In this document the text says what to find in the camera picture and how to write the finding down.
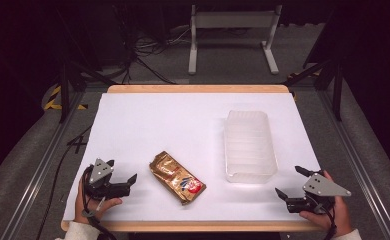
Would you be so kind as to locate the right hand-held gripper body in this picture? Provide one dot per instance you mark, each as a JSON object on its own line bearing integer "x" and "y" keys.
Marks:
{"x": 323, "y": 187}

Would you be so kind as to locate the person's left hand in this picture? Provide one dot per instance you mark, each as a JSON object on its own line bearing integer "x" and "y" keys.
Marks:
{"x": 83, "y": 208}

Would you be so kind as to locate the clear plastic container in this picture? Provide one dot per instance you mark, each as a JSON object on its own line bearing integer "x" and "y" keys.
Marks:
{"x": 249, "y": 146}

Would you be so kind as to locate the white metal stand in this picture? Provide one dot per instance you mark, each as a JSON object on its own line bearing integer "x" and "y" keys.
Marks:
{"x": 233, "y": 20}

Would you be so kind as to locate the person's right hand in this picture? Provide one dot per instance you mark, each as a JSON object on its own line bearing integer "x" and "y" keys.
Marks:
{"x": 342, "y": 216}

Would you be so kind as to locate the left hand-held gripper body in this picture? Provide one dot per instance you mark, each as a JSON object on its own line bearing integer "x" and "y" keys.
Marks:
{"x": 99, "y": 171}

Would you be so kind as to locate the gold snack packet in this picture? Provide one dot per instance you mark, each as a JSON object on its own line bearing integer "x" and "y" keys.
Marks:
{"x": 177, "y": 178}

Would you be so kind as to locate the yellow black hazard tape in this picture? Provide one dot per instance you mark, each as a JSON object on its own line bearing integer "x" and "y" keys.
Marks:
{"x": 54, "y": 100}

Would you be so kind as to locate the black tripod stand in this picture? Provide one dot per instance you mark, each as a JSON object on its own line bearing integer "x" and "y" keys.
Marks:
{"x": 64, "y": 90}
{"x": 337, "y": 90}

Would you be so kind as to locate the aluminium floor rail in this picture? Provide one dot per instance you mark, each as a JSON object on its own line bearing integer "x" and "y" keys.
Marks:
{"x": 356, "y": 160}
{"x": 43, "y": 160}

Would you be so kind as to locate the white table sheet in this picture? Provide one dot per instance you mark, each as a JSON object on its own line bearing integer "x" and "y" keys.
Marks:
{"x": 169, "y": 126}

